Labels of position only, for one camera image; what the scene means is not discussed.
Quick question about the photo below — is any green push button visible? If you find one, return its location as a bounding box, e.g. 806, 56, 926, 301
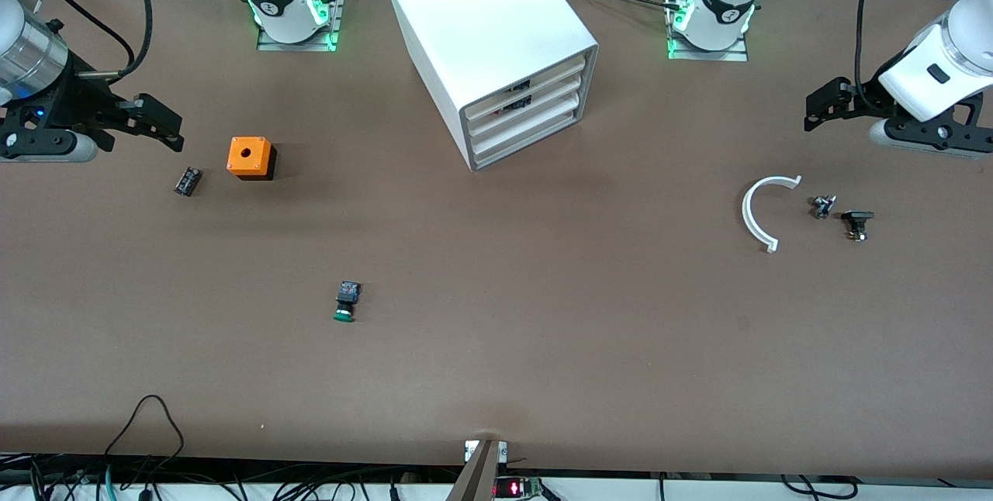
334, 281, 363, 324

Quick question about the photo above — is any orange box with hole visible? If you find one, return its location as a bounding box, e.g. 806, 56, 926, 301
227, 136, 278, 181

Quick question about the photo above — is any white curved plastic arc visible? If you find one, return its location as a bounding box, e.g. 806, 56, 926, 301
742, 174, 803, 254

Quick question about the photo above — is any small board with red light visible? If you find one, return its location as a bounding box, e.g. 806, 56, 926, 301
494, 476, 544, 500

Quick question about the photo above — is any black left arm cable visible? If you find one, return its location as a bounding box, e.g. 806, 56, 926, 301
854, 0, 885, 112

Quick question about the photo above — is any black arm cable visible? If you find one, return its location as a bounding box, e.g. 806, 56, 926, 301
39, 0, 154, 83
854, 0, 885, 112

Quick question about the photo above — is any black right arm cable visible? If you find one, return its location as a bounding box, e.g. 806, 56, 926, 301
39, 0, 154, 83

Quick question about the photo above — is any small black switch component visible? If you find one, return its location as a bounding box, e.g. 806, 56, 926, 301
841, 210, 876, 243

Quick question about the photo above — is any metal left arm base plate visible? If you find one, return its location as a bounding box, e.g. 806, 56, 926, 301
665, 0, 749, 62

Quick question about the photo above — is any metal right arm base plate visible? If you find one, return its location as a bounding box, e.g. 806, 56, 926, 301
256, 0, 347, 53

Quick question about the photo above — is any thin black looped cable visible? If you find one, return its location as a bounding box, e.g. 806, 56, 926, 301
103, 395, 185, 461

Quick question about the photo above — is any tangled black cable bundle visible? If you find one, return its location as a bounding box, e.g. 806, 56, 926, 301
0, 454, 466, 501

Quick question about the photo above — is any grey camera mount beam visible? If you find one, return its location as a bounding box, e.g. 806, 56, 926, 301
446, 439, 509, 501

